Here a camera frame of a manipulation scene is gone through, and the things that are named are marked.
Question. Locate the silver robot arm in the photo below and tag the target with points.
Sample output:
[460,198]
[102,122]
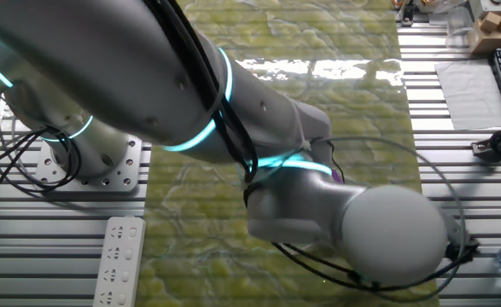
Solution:
[105,64]

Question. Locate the purple pipette tip rack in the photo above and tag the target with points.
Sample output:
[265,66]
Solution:
[337,177]

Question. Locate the green marble pattern mat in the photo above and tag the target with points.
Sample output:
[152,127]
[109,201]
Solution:
[190,256]

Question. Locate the metal robot mounting plate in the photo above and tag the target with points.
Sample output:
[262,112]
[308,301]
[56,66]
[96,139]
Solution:
[126,170]

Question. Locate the white power strip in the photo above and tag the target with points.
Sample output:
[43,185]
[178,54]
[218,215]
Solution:
[120,264]

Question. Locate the white paper sheet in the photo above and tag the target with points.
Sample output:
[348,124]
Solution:
[472,94]

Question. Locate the clear glass beaker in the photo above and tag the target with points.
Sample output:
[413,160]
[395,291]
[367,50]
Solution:
[459,25]

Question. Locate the small wooden cube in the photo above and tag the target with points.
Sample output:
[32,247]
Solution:
[490,22]

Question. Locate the white device with knob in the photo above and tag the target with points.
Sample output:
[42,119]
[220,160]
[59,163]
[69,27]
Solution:
[493,5]

